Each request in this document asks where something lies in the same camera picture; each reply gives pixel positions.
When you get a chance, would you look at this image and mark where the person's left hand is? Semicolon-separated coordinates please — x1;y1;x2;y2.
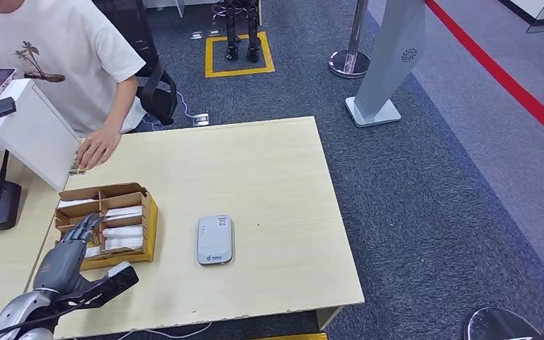
74;126;123;171

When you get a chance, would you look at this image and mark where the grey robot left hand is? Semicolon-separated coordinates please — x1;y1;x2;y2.
31;212;106;294

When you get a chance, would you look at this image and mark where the cardboard card organizer box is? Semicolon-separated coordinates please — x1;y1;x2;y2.
53;181;159;272

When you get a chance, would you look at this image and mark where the person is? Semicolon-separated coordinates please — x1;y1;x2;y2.
0;0;164;137

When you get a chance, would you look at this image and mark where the grey white card reader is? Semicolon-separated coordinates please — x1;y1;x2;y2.
195;214;234;266

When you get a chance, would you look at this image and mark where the white counter box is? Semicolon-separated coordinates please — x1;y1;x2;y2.
0;79;81;191

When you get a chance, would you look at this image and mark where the black office chair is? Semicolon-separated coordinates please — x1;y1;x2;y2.
93;0;179;127

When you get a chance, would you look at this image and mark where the white desk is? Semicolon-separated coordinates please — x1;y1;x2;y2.
142;0;217;18

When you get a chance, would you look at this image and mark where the black humanoid robot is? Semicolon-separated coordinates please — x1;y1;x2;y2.
212;0;263;63

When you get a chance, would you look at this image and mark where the yellow floor tape outline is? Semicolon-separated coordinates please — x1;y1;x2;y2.
262;333;328;340

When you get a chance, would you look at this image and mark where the white table leg panel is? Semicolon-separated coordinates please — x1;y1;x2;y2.
316;306;344;332

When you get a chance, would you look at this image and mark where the grey kiosk stand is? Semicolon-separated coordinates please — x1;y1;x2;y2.
345;0;427;128

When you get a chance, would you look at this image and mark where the chrome round base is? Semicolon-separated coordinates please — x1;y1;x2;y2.
463;307;540;340

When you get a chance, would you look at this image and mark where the white floor cable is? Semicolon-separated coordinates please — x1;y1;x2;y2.
176;90;196;119

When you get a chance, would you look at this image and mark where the white cable under table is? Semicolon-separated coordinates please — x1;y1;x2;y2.
117;322;213;340

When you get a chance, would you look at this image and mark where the chrome stanchion post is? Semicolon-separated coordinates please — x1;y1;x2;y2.
328;0;371;79

